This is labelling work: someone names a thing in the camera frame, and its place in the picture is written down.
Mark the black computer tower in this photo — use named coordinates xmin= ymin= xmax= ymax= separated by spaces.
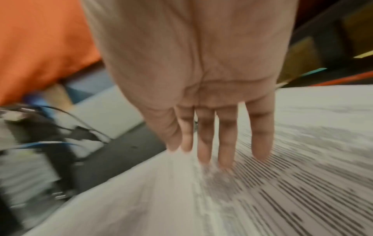
xmin=0 ymin=103 xmax=79 ymax=236

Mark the black keyboard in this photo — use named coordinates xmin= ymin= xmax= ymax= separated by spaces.
xmin=71 ymin=122 xmax=168 ymax=193

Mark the pile of printed papers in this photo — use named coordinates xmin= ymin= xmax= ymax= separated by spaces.
xmin=23 ymin=86 xmax=373 ymax=236

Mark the person's right hand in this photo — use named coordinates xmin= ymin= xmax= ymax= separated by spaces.
xmin=81 ymin=0 xmax=300 ymax=172

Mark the thick black cable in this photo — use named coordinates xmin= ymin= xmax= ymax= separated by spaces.
xmin=43 ymin=105 xmax=113 ymax=143

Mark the red-orange cloth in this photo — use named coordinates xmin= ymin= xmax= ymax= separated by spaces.
xmin=0 ymin=0 xmax=103 ymax=107

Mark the blue cable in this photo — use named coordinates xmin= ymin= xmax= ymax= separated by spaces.
xmin=17 ymin=140 xmax=84 ymax=149

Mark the grey divider panel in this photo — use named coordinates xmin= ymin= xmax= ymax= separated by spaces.
xmin=71 ymin=86 xmax=145 ymax=140

